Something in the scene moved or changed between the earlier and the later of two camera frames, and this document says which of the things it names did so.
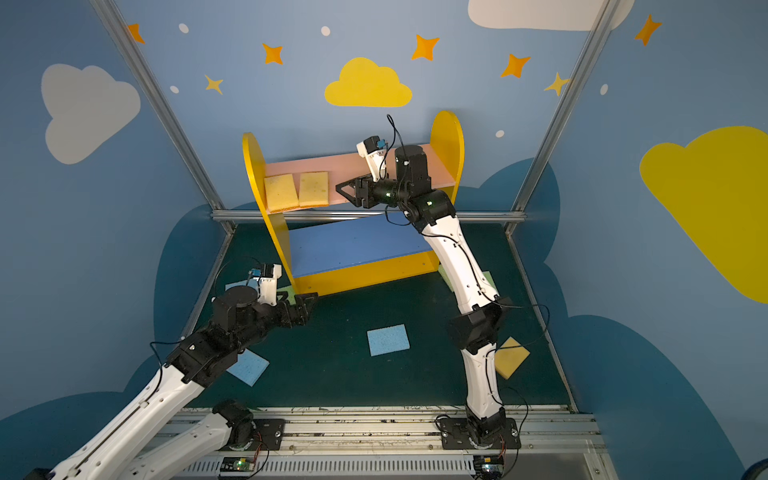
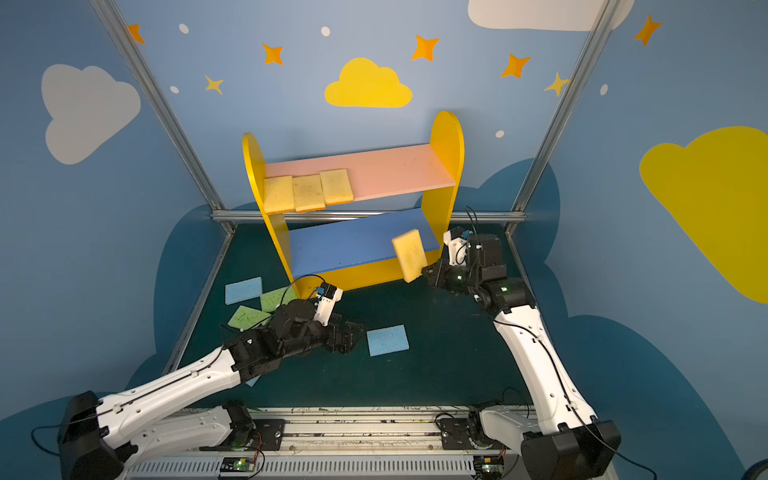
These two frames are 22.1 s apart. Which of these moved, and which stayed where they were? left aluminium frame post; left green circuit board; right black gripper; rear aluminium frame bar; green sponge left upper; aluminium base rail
Moved: right black gripper
Stayed: green sponge left upper; rear aluminium frame bar; aluminium base rail; left green circuit board; left aluminium frame post
